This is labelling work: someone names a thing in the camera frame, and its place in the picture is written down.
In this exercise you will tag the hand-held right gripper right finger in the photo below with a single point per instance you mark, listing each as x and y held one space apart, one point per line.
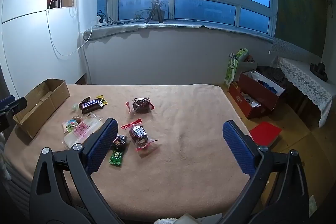
239 145

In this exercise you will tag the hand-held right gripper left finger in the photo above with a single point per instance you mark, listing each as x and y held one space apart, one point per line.
103 142

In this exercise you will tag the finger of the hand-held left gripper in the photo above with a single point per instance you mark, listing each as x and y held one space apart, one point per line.
18 106
5 101

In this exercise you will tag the dark green candy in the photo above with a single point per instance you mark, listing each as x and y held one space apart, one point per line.
116 157

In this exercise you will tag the clear packet with pink print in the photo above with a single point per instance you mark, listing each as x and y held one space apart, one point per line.
82 129

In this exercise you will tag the brown cardboard box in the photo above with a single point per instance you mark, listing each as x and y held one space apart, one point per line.
55 98

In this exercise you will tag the brown chocolate bar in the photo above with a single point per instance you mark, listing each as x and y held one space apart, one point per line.
90 105

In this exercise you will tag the yellow candy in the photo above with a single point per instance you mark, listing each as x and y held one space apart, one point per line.
103 101

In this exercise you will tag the clear red-ended date snack packet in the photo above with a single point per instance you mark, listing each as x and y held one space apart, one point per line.
137 133
140 105

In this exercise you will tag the small dark wrapped candy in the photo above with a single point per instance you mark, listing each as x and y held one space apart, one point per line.
119 141

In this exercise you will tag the red folder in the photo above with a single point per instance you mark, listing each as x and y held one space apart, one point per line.
265 132

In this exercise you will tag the brown round candy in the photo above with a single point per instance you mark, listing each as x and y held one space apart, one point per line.
77 118

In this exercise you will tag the colourful picture snack packet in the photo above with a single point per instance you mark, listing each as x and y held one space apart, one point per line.
70 125

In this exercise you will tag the tiny green candy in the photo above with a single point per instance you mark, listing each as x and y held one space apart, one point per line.
75 107

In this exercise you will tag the red storage box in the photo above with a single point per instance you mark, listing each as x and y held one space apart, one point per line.
262 94

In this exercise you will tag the green paper bag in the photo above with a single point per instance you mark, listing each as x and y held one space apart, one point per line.
231 71

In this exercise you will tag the striped grey bed sheet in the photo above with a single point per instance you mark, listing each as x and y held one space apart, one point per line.
15 182

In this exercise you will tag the dark bag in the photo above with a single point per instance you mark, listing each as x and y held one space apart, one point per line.
273 74

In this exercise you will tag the grey carton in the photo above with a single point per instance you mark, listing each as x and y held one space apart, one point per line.
248 66

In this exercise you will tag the white lace tablecloth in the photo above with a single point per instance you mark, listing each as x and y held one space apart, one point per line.
302 77

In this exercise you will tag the dark figurine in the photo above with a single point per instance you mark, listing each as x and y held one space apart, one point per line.
319 70

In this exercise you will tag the dark bottle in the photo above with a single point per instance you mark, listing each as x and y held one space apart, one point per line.
58 2

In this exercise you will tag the white power strip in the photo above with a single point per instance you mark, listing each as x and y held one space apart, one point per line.
99 19

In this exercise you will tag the potted plant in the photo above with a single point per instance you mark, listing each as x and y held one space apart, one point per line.
163 14

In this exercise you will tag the black tripod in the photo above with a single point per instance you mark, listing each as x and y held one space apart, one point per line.
156 7

